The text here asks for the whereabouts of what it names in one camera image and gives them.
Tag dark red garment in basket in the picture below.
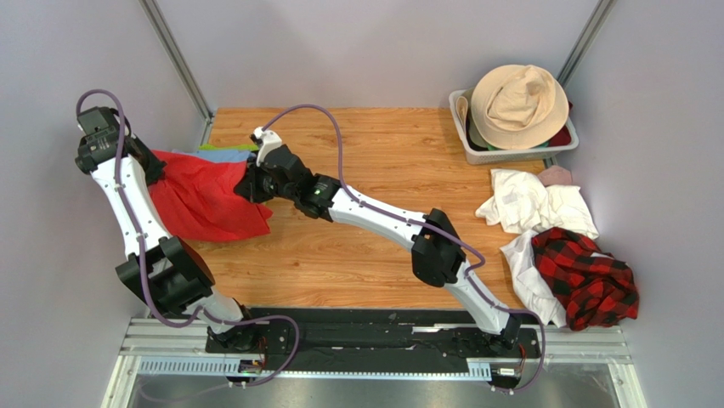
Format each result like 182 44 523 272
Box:
546 124 572 148

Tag folded lime green shorts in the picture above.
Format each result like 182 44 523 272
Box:
198 144 259 152

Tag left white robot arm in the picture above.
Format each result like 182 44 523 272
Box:
75 107 252 347

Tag white crumpled shirt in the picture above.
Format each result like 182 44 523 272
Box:
474 169 599 327

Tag beige bucket hat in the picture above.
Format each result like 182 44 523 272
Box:
471 65 570 148

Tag aluminium frame rail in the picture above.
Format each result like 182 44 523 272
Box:
101 318 648 407

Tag red black plaid shirt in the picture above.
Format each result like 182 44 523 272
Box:
531 227 640 332

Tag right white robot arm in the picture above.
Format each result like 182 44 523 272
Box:
234 145 521 349

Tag teal garment in basket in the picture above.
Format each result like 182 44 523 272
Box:
485 141 549 151

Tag red t-shirt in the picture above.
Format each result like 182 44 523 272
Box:
149 150 273 242

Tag pink garment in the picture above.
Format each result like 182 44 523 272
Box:
537 165 573 187

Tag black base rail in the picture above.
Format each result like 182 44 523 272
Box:
205 308 540 374

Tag white perforated plastic basket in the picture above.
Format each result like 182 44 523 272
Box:
449 89 580 165

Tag folded light blue shirt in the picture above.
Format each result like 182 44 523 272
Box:
173 150 256 163

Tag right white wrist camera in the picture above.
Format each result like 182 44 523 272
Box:
252 127 283 167

